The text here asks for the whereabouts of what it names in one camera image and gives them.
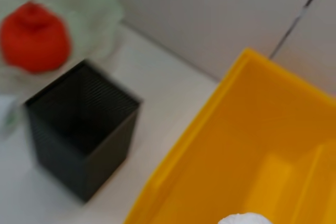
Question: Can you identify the white paper ball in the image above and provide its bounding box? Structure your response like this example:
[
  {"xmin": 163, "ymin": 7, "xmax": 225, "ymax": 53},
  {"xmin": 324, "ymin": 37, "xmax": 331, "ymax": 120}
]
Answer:
[{"xmin": 217, "ymin": 212, "xmax": 271, "ymax": 224}]

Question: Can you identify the yellow plastic bin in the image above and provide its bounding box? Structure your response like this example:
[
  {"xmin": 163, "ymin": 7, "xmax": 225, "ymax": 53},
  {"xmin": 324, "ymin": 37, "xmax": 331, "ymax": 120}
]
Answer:
[{"xmin": 123, "ymin": 47, "xmax": 336, "ymax": 224}]

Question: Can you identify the black mesh pen holder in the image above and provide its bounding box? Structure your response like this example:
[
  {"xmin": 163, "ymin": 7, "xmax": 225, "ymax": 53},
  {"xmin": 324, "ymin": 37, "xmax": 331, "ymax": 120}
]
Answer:
[{"xmin": 25, "ymin": 60, "xmax": 144, "ymax": 204}]

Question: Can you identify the translucent green fruit plate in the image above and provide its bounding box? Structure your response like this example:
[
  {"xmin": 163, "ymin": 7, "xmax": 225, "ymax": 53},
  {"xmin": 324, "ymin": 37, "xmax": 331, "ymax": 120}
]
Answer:
[{"xmin": 0, "ymin": 0, "xmax": 125, "ymax": 96}]

